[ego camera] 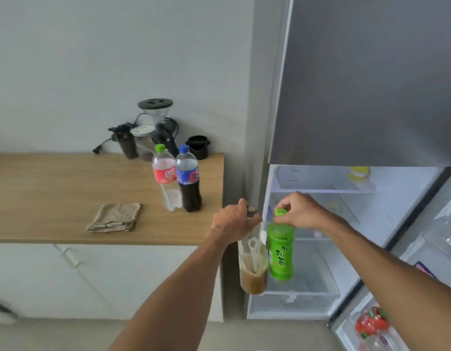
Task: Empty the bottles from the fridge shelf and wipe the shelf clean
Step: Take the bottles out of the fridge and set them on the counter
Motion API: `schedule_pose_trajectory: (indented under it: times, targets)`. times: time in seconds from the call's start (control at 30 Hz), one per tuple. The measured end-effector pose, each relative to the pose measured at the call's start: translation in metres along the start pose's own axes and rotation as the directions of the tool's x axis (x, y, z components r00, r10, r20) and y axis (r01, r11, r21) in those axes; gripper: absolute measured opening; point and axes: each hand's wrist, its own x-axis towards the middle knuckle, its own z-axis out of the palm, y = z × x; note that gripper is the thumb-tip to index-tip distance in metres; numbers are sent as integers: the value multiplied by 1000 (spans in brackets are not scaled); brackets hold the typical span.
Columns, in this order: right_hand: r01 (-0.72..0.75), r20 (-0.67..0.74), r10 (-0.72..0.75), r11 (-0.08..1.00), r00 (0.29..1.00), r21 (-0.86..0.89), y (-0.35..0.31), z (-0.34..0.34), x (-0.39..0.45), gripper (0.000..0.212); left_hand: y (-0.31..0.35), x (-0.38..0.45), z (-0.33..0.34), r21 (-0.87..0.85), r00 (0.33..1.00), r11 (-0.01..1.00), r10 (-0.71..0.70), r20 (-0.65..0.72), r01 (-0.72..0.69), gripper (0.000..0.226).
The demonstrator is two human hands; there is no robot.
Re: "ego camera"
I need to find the person's left hand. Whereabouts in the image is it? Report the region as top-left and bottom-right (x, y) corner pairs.
(211, 198), (263, 249)

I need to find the person's right hand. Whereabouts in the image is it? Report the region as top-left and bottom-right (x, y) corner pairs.
(273, 192), (336, 231)

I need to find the green tea bottle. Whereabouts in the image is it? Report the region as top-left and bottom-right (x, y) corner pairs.
(267, 208), (296, 282)

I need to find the clear bottle with brown liquid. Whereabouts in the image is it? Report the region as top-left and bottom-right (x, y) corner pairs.
(238, 206), (269, 296)

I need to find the person's right forearm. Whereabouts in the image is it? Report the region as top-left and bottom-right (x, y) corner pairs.
(322, 215), (451, 351)

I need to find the person's left forearm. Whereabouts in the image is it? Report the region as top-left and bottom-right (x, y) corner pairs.
(108, 230), (233, 351)

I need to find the glass refrigerator shelf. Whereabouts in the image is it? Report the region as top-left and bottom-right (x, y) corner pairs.
(271, 165), (377, 195)

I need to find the blue label cola bottle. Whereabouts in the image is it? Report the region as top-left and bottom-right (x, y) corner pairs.
(175, 145), (203, 213)

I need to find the clear crisper drawer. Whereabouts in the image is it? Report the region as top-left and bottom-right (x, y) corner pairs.
(247, 248), (341, 320)

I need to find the yellow container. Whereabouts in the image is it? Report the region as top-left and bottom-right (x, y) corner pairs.
(348, 166), (371, 183)

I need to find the black knock box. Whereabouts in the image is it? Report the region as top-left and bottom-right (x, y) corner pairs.
(185, 135), (211, 160)

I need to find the pink label clear bottle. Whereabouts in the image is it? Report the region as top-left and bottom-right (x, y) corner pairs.
(152, 144), (183, 212)

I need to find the clear cup with white lid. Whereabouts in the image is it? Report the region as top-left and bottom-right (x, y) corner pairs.
(130, 124), (157, 162)

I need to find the red net bag of fruit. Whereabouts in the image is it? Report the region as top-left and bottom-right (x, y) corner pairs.
(355, 306), (390, 341)

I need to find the folded beige cloth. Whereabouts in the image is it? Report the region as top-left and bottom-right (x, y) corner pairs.
(86, 203), (143, 233)

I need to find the black coffee grinder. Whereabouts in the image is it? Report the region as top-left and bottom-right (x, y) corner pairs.
(137, 99), (179, 158)

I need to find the black tumbler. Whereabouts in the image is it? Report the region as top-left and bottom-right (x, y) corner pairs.
(108, 123), (139, 160)

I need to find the blue and red packet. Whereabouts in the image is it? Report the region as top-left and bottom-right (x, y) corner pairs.
(413, 261), (440, 281)

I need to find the grey refrigerator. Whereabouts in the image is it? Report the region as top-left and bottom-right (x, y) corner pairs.
(244, 0), (451, 321)

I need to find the clear food package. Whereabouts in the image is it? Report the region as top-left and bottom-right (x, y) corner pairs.
(429, 210), (451, 254)

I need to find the white cabinet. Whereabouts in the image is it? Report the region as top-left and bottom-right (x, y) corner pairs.
(0, 244), (225, 323)

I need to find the black power cable with plug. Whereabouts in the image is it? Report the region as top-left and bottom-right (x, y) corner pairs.
(93, 136), (115, 156)

